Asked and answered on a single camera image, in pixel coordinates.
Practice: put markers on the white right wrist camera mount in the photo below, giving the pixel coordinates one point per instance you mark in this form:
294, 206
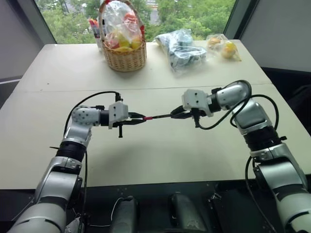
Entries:
195, 98

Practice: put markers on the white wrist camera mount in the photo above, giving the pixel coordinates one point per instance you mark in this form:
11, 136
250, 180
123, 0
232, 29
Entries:
118, 112
195, 98

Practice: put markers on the thin black marker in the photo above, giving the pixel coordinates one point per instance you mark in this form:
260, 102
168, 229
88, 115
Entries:
162, 117

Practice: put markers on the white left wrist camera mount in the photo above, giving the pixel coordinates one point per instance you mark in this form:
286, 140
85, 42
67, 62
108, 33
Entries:
118, 112

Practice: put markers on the yellow fruit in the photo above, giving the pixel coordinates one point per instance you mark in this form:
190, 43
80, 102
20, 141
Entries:
229, 49

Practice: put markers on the dark window frame post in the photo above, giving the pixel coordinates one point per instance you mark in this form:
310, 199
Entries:
239, 18
36, 17

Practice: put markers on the dark rounded shape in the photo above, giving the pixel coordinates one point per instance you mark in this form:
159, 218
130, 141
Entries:
185, 213
125, 214

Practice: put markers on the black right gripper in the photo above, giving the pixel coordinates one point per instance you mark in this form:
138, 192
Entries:
196, 113

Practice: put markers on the clear bag with citrus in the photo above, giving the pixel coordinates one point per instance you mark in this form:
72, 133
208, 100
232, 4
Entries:
224, 47

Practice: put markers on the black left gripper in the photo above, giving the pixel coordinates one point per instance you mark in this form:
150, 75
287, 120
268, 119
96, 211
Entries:
120, 129

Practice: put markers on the clear bag of blue items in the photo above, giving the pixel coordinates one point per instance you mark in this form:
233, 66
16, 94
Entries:
179, 51

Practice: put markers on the clear bag of fruit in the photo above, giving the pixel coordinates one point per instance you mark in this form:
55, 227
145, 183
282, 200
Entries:
121, 29

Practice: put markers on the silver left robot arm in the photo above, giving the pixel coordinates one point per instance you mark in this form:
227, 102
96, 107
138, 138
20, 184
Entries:
58, 179

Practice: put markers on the pack of markers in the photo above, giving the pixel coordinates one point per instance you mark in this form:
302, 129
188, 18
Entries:
95, 31

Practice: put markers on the orange fruit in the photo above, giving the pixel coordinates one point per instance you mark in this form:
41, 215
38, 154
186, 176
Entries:
213, 41

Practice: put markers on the woven wicker basket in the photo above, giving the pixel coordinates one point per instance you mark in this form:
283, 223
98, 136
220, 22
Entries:
125, 59

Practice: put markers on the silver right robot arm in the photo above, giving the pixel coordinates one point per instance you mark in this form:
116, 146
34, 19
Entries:
279, 174

